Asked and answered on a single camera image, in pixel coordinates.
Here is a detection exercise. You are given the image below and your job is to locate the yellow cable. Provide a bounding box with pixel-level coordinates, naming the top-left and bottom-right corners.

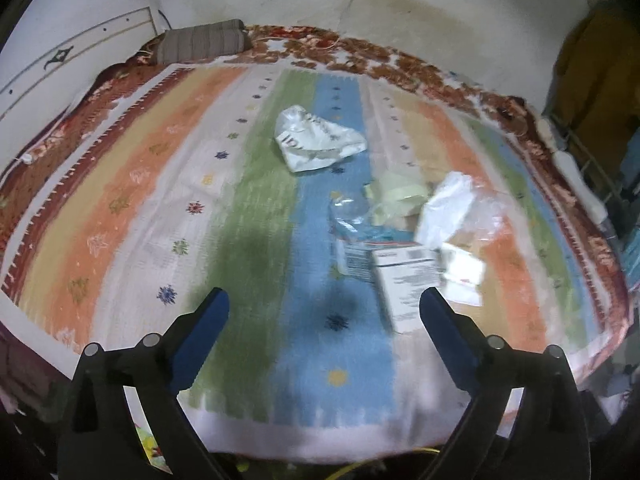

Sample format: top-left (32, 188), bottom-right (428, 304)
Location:
top-left (320, 447), bottom-right (441, 480)

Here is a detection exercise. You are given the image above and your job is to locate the blue and white packet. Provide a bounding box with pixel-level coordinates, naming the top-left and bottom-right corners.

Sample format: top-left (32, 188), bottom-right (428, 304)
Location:
top-left (327, 197), bottom-right (426, 278)

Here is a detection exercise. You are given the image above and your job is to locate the small white box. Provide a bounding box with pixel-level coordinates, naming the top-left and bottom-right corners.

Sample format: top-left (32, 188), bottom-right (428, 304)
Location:
top-left (442, 245), bottom-right (486, 306)

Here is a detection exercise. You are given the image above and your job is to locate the white headboard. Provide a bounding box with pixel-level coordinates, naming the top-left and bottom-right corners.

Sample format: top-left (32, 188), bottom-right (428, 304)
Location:
top-left (0, 6), bottom-right (153, 116)

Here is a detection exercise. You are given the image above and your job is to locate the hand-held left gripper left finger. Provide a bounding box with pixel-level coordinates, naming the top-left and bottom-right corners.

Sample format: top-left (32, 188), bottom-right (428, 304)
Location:
top-left (57, 287), bottom-right (231, 480)

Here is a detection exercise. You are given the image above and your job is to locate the grey striped pillow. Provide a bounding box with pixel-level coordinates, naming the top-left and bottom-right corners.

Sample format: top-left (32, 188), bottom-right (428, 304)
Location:
top-left (156, 19), bottom-right (253, 65)

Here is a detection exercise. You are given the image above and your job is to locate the colourful striped blanket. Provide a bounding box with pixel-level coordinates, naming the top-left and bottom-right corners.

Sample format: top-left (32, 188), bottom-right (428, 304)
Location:
top-left (0, 62), bottom-right (631, 461)

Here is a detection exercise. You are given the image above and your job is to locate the white plastic bag brown print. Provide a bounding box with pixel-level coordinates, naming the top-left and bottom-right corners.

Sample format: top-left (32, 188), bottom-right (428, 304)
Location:
top-left (274, 105), bottom-right (368, 173)

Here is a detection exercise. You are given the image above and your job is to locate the white printed box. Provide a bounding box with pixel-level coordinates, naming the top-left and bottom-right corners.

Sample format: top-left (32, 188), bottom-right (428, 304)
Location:
top-left (372, 247), bottom-right (443, 333)

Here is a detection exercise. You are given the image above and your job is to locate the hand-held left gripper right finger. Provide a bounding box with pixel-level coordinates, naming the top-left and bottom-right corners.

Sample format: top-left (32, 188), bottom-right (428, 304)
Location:
top-left (419, 287), bottom-right (591, 480)

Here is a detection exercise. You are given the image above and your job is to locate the yellow hanging garment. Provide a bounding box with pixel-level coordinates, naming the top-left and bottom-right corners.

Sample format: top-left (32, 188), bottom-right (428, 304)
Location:
top-left (552, 2), bottom-right (640, 161)

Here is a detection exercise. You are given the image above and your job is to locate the metal rack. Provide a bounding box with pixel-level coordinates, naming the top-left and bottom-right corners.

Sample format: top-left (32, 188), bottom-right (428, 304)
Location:
top-left (545, 110), bottom-right (640, 241)

